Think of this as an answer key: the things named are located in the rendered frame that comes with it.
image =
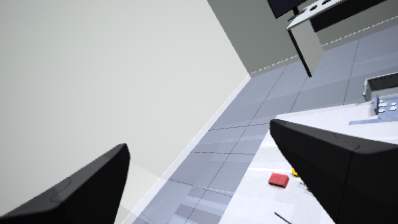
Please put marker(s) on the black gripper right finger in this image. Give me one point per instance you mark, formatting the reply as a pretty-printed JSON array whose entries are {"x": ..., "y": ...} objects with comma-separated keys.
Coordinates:
[{"x": 353, "y": 178}]

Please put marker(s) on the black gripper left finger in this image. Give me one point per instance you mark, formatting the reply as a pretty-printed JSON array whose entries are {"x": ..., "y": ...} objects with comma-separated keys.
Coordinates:
[{"x": 91, "y": 195}]

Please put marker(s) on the pink rectangular block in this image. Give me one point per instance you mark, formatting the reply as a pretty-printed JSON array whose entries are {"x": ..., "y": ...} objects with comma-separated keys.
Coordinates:
[{"x": 278, "y": 180}]

